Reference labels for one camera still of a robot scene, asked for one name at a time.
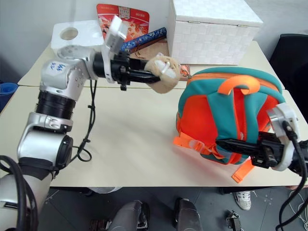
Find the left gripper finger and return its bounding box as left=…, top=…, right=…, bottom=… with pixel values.
left=130, top=71, right=162, bottom=84
left=130, top=60, right=151, bottom=72

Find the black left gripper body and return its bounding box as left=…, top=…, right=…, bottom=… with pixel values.
left=112, top=51, right=132, bottom=91

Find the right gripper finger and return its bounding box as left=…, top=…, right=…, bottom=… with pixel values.
left=225, top=146, right=259, bottom=157
left=215, top=138, right=260, bottom=148

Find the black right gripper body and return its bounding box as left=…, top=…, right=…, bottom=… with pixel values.
left=250, top=132, right=286, bottom=168

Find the beige plush toy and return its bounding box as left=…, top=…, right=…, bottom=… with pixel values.
left=144, top=53, right=182, bottom=93

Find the orange and teal backpack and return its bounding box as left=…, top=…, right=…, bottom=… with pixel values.
left=172, top=67, right=289, bottom=185

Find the large white woven box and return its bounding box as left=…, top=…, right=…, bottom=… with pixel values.
left=169, top=0, right=264, bottom=66

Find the blue patterned tube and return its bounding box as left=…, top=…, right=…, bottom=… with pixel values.
left=119, top=26, right=167, bottom=52

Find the red printed package card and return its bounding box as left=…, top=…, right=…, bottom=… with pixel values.
left=96, top=3, right=151, bottom=44

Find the white sneaker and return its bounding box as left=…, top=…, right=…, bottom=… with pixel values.
left=234, top=191, right=252, bottom=211

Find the white cube with round hole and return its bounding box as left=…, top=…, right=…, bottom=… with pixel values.
left=50, top=20, right=105, bottom=57

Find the small black floor device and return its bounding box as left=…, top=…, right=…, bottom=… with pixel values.
left=225, top=209, right=243, bottom=231

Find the black chair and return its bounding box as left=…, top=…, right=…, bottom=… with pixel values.
left=269, top=33, right=308, bottom=122

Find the blue bin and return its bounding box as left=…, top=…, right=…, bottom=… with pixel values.
left=0, top=82, right=19, bottom=114

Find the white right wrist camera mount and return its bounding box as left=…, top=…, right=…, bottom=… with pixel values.
left=266, top=103, right=301, bottom=172

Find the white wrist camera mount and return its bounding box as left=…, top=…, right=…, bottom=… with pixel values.
left=100, top=15, right=128, bottom=84
left=266, top=103, right=301, bottom=172

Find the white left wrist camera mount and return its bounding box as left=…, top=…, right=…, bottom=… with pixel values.
left=100, top=15, right=128, bottom=84

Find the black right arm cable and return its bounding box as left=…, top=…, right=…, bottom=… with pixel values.
left=276, top=120, right=308, bottom=231

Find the orange keychain charm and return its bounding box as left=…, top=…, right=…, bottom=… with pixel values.
left=180, top=64, right=193, bottom=79

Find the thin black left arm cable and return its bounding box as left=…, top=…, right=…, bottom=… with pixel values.
left=51, top=78, right=98, bottom=179

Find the white floor cable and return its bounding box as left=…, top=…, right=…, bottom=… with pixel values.
left=287, top=190, right=308, bottom=225

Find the thick black torso cable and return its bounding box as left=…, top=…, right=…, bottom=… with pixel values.
left=0, top=155, right=39, bottom=231

